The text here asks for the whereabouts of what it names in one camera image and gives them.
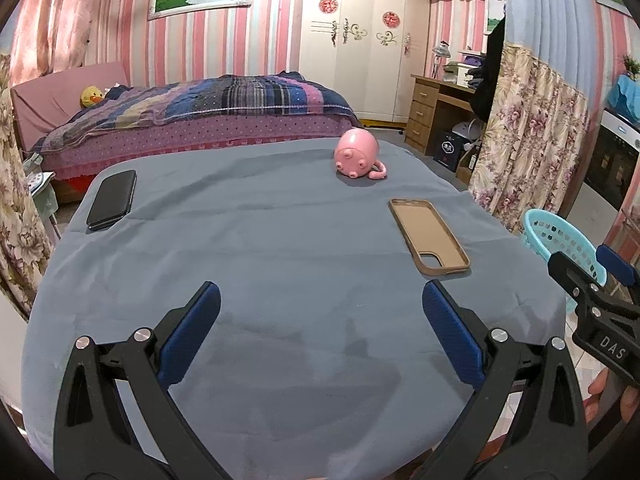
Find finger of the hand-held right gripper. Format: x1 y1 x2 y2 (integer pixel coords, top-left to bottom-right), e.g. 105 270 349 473
597 244 640 293
547 251 606 306

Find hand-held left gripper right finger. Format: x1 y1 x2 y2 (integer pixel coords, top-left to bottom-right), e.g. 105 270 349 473
421 280 590 480

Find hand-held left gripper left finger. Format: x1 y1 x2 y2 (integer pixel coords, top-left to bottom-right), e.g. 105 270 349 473
52 281 226 480

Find turquoise plastic basket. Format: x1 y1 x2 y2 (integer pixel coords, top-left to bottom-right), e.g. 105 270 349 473
522 209 608 286

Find person's right hand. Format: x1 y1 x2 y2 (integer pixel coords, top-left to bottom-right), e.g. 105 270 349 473
586 367 640 428

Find brown phone case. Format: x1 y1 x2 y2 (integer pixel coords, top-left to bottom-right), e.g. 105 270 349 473
389 198 472 277

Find black glass cabinet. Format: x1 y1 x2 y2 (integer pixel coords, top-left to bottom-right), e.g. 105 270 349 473
584 107 640 211

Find black smartphone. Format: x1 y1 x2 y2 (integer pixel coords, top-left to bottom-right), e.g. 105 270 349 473
86 170 137 232

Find white fan under desk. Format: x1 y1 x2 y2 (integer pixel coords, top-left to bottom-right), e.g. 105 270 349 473
452 120 483 153

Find black box with white label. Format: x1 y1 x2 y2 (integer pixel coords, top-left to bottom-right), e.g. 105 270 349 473
432 130 463 172

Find pink pig toy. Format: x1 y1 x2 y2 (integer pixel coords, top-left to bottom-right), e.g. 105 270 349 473
333 129 390 181

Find pale green chair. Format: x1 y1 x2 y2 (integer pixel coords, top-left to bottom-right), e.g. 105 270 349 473
22 152 58 238

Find black hanging garment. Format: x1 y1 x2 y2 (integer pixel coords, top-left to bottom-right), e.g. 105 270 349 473
472 2 506 121

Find wooden desk with drawers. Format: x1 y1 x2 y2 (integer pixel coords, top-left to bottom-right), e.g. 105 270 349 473
404 74 483 156

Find patchwork plaid blanket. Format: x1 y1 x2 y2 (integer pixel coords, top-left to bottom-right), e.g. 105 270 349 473
30 74 356 156

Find desk lamp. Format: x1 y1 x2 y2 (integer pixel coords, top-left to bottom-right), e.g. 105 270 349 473
431 40 451 79

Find white wardrobe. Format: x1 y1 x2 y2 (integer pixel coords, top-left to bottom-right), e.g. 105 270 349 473
299 0 431 123

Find pink bed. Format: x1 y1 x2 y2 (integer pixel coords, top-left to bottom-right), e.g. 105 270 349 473
10 61 361 196

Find pink window curtain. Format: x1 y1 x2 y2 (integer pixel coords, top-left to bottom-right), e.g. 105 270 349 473
10 0 128 88

